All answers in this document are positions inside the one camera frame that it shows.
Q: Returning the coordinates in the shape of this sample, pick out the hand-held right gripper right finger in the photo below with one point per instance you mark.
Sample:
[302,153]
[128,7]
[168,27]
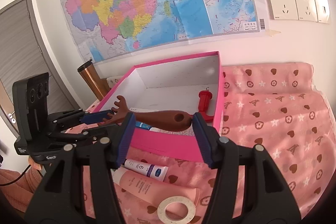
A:
[202,137]

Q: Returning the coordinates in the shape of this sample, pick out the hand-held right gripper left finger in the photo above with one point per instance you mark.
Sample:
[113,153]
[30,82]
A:
[126,134]

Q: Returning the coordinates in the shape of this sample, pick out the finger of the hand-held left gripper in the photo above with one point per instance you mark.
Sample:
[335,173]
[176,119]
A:
[97,116]
[86,133]

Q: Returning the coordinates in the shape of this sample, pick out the blue white medicine box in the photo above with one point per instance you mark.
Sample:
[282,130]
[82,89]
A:
[143,125]

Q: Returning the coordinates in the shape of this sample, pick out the small white blue tube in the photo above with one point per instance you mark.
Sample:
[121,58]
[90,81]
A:
[141,167]

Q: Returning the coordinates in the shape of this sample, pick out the pink cardboard box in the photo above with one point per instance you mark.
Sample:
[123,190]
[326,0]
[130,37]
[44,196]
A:
[162,146]

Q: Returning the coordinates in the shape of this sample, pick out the brown back scratcher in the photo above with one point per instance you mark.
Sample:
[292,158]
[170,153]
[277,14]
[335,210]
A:
[162,119]

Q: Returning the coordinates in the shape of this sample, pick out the salmon tube with white cap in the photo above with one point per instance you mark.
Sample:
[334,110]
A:
[147,186]

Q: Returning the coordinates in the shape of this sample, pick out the white tape roll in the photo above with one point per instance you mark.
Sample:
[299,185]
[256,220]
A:
[176,199]

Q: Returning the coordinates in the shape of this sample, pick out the person's left forearm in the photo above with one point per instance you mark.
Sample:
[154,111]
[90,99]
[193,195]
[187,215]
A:
[10,186]

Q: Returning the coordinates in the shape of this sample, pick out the copper thermos tumbler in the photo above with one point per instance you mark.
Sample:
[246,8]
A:
[94,82]

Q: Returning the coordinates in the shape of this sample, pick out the white power strip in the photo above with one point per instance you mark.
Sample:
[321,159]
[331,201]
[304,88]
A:
[114,81]

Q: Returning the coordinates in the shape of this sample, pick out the grey door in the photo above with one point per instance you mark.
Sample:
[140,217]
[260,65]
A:
[21,43]

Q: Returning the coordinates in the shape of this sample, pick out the pink printed blanket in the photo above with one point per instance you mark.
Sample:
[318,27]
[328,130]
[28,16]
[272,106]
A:
[275,121]

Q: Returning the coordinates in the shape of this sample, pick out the masking tape piece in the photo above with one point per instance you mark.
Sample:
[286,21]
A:
[273,33]

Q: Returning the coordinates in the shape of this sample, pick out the colourful wall map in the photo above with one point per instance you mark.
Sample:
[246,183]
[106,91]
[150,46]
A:
[157,3]

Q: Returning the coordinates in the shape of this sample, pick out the white wall socket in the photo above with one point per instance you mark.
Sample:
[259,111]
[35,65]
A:
[305,5]
[323,8]
[282,3]

